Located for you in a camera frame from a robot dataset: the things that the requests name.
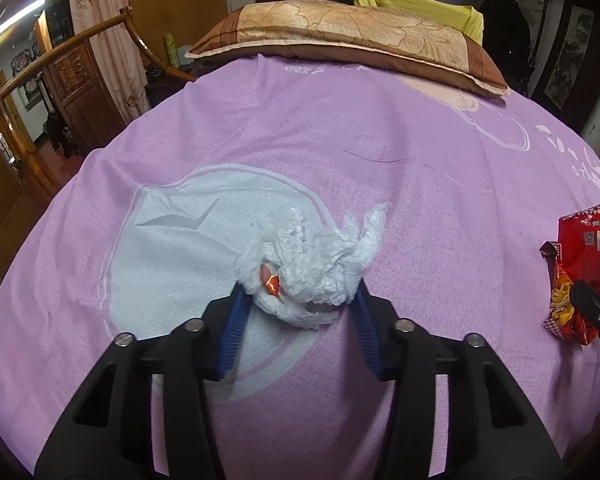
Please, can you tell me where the curved wooden armchair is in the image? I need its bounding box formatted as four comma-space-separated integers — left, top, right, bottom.
0, 8, 198, 196

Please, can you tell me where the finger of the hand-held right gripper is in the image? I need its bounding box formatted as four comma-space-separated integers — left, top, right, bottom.
571, 280, 600, 343

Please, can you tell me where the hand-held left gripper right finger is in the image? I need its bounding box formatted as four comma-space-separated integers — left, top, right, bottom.
347, 280, 567, 480

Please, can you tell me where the brown and gold pillow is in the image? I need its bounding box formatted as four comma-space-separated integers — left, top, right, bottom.
184, 0, 510, 98

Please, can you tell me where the carved wooden cabinet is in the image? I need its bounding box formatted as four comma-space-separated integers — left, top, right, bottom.
42, 42, 128, 153

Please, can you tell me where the framed wall scroll painting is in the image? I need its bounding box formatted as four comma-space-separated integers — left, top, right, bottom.
530, 2, 598, 116

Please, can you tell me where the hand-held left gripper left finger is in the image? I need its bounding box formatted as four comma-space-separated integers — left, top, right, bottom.
34, 280, 253, 480

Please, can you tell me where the red snack packet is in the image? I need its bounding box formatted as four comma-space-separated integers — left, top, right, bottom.
540, 201, 600, 346

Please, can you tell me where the white plastic bag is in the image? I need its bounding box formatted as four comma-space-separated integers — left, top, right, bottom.
232, 202, 391, 331

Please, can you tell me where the fluorescent tube light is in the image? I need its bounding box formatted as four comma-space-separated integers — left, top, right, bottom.
0, 0, 46, 58

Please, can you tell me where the black hanging coat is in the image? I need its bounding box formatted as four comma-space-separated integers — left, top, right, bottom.
479, 0, 532, 93

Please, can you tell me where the orange shiny wrapper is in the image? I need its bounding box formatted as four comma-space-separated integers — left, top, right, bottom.
260, 265, 282, 295

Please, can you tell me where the red floral curtain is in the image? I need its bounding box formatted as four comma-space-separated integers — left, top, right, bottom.
69, 0, 153, 126

